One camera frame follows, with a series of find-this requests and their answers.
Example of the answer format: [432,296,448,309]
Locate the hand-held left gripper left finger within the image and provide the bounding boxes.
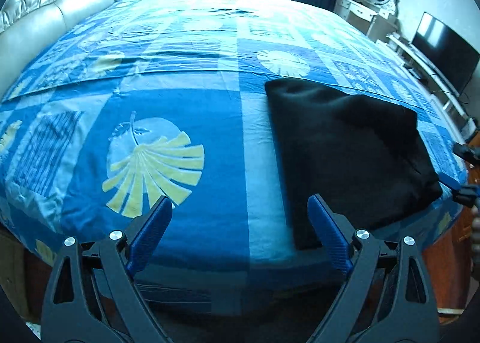
[40,195,173,343]

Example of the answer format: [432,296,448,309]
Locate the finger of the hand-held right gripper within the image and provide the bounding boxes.
[438,172,480,209]
[452,143,480,168]

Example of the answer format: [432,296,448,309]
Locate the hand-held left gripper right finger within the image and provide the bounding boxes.
[307,195,440,343]

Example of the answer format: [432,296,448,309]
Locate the black pants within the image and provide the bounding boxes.
[264,78,444,250]

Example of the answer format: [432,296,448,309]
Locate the person's right hand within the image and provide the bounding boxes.
[470,206,480,250]

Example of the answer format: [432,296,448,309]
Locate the white television stand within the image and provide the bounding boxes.
[386,33,480,134]

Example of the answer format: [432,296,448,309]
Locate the black flat television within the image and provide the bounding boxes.
[411,12,480,98]

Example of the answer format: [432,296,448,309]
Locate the blue printed bed sheet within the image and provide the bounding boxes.
[0,0,469,314]

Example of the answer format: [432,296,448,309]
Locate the white dressing table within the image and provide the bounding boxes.
[334,0,398,42]

